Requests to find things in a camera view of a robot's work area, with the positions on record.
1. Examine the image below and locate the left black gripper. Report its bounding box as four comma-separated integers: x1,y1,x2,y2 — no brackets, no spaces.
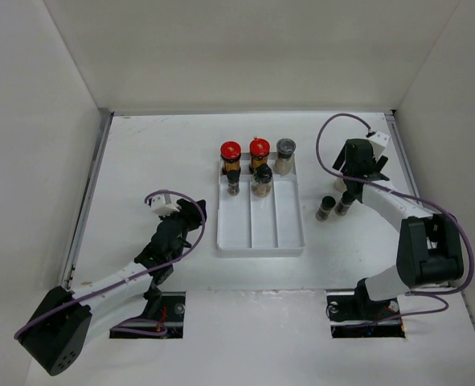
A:
158,199,205,262

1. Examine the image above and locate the black-capped beige bottle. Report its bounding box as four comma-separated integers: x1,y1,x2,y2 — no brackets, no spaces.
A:
252,164,272,198
334,176,347,192

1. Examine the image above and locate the small black-capped pepper jar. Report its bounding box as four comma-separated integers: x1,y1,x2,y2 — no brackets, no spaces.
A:
334,191,355,216

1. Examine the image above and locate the small black-capped spice jar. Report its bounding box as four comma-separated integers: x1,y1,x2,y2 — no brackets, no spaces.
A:
227,170,240,196

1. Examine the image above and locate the silver-capped spice bottle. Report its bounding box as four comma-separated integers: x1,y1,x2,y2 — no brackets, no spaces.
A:
274,138,296,175

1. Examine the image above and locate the red-capped amber sauce jar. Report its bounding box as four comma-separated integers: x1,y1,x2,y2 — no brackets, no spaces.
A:
220,141,242,175

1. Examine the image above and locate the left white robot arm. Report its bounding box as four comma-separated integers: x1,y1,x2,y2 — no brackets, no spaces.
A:
14,191,207,376

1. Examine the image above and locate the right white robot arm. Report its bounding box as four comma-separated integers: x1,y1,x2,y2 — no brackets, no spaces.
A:
334,139,464,318

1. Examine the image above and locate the white compartment organizer tray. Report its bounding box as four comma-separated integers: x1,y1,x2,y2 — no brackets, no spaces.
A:
216,153,305,258

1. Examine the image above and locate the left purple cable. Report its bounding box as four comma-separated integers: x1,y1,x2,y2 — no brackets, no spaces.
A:
14,189,207,343

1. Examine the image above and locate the purple cable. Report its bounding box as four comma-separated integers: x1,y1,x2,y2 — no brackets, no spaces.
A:
315,114,475,326
14,189,207,343

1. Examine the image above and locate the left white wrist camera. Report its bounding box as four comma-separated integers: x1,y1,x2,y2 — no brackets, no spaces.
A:
145,192,180,216

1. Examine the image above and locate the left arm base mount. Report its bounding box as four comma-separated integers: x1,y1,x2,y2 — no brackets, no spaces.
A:
109,292,186,339

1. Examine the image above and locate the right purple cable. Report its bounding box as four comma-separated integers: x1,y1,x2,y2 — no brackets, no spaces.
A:
315,114,475,326

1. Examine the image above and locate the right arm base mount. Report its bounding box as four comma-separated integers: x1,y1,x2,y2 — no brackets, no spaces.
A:
326,282,405,339

